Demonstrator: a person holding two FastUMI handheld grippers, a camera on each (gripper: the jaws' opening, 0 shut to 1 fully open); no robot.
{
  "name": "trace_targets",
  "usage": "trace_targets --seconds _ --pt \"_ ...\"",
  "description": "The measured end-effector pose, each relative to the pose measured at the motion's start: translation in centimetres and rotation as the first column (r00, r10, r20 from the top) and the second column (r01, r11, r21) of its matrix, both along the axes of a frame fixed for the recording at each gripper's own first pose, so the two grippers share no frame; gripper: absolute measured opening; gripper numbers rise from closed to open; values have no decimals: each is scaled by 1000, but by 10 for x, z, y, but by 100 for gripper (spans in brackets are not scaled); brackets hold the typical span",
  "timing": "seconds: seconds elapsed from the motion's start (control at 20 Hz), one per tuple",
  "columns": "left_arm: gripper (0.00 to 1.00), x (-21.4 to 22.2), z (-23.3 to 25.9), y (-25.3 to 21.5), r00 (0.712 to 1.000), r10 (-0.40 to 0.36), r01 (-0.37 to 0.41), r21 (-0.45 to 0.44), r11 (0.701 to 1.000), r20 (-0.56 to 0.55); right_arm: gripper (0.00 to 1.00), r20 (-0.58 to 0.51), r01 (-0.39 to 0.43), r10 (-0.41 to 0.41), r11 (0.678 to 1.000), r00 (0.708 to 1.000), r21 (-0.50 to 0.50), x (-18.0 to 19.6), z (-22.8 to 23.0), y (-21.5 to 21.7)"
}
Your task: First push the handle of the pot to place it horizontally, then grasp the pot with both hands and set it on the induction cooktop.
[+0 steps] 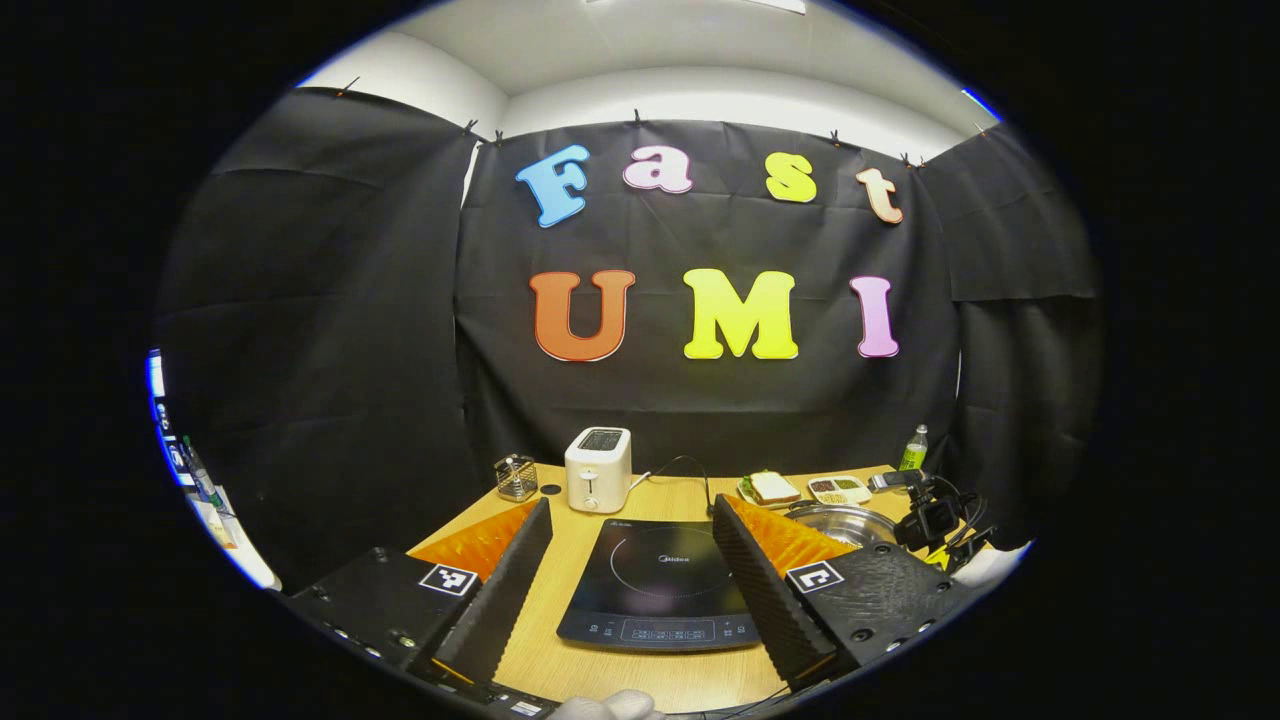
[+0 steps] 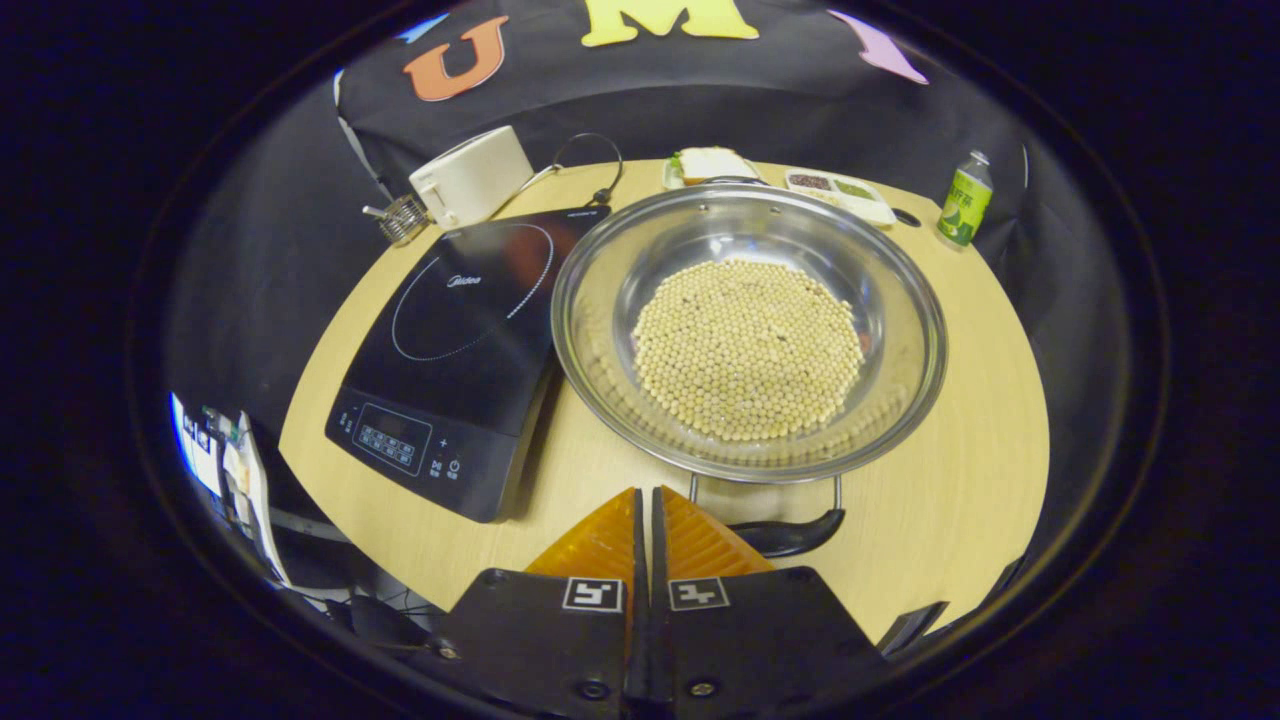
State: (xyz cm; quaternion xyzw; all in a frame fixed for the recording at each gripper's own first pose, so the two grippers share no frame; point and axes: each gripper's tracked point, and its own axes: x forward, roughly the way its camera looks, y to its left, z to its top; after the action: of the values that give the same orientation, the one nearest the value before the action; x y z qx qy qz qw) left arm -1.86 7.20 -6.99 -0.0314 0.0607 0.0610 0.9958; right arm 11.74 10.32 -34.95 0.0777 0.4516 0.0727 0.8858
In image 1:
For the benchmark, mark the pale green plate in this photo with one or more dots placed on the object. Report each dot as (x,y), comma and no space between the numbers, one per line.
(745,493)

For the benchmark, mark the sandwich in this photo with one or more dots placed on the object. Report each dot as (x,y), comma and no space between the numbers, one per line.
(773,488)

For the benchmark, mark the white divided dish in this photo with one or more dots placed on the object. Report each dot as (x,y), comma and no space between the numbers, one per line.
(840,490)

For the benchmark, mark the black induction cooktop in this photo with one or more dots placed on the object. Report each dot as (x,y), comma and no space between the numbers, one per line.
(650,590)

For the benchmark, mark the cluttered white shelf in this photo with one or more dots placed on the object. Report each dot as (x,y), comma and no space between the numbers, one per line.
(215,520)

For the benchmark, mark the ceiling light panel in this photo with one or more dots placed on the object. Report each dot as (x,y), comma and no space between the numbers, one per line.
(780,5)

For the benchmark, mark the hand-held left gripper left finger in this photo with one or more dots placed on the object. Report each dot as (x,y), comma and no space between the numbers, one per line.
(500,590)

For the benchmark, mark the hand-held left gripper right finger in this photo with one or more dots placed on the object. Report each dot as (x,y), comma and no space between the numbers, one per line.
(765,595)

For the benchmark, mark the white toaster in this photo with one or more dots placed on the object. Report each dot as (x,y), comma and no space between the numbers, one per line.
(598,480)

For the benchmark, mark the green label bottle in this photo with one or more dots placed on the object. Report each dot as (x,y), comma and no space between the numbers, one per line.
(913,455)

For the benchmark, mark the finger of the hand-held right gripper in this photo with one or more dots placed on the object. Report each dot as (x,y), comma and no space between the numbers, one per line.
(895,481)

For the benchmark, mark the stainless steel pot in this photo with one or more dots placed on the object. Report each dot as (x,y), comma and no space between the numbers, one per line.
(850,520)

